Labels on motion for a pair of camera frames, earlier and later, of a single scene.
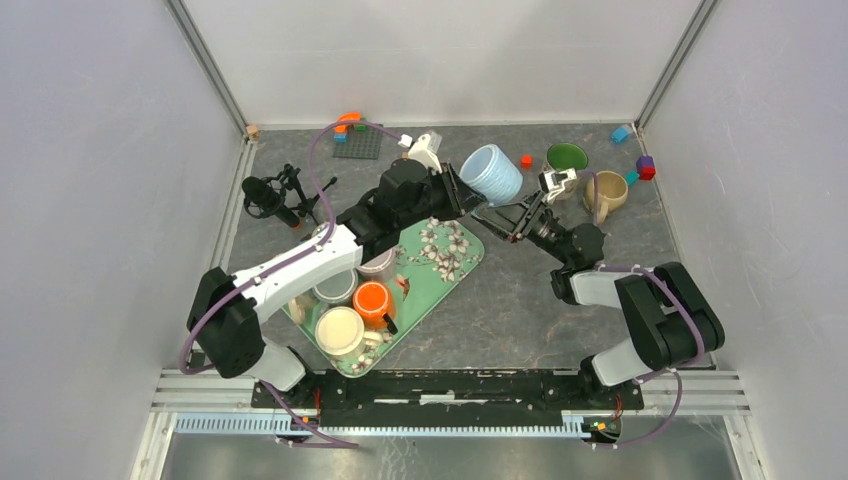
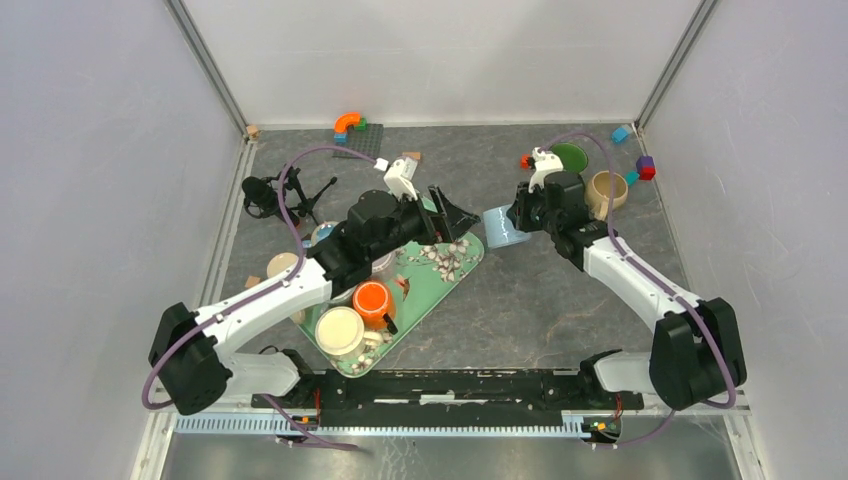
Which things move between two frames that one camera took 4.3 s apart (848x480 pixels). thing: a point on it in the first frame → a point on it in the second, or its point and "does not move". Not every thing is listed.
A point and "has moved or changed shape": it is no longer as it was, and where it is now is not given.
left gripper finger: x=465 y=197 → x=458 y=221
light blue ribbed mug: x=492 y=173 has moved or changed shape
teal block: x=631 y=177 does not move
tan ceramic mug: x=612 y=192 does not move
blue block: x=619 y=134 does not move
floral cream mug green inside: x=562 y=156 does not move
